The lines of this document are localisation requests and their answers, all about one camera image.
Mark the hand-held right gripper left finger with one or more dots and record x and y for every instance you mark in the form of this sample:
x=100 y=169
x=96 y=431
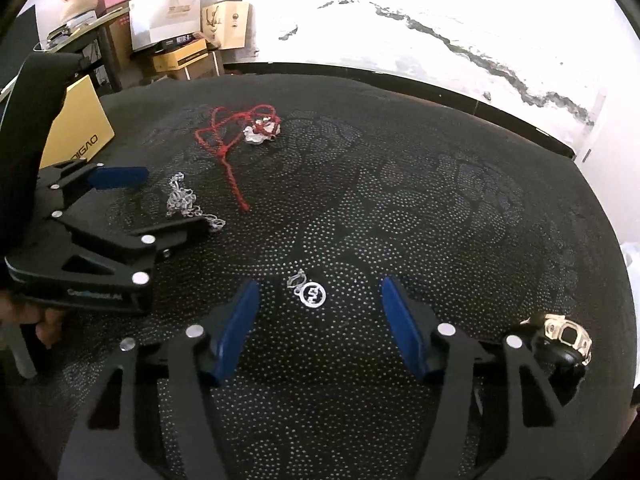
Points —
x=235 y=332

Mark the brown paper bag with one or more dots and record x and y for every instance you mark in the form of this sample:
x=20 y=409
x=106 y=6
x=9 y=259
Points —
x=80 y=2

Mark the silver round pendant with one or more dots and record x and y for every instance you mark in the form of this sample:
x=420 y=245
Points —
x=314 y=293

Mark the brown cardboard box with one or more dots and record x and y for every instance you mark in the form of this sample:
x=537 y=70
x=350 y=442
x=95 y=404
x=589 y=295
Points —
x=120 y=45

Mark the yellow and black carton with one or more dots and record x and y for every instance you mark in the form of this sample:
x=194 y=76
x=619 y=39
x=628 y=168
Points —
x=180 y=55

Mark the white paper bag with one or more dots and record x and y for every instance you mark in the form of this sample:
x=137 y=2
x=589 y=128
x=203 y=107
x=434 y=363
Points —
x=162 y=17

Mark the black dotted cloth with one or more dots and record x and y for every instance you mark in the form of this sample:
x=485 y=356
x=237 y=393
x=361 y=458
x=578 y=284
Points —
x=375 y=200

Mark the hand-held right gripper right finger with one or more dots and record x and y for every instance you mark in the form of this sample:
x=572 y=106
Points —
x=406 y=332

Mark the kraft paper bag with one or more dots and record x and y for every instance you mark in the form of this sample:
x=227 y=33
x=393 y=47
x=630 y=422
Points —
x=225 y=22

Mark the yellow box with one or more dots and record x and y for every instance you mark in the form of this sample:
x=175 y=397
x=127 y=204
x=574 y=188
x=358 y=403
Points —
x=80 y=120

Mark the person's left hand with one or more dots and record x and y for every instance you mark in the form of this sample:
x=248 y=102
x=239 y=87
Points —
x=47 y=324

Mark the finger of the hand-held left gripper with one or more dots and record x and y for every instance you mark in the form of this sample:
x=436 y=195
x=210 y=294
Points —
x=120 y=177
x=172 y=236

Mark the black and silver wristwatch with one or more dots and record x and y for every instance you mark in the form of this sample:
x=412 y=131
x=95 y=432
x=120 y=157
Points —
x=567 y=335

